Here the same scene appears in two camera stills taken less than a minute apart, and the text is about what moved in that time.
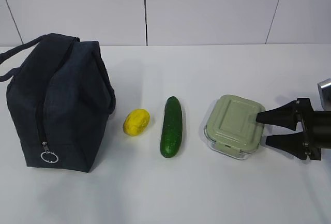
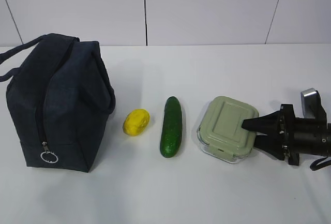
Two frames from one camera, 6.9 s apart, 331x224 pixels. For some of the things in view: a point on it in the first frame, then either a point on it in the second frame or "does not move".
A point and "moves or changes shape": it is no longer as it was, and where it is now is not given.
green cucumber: [171, 133] does not move
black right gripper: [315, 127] → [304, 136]
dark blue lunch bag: [60, 95] does not move
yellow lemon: [136, 121] does not move
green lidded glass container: [232, 128] moves or changes shape
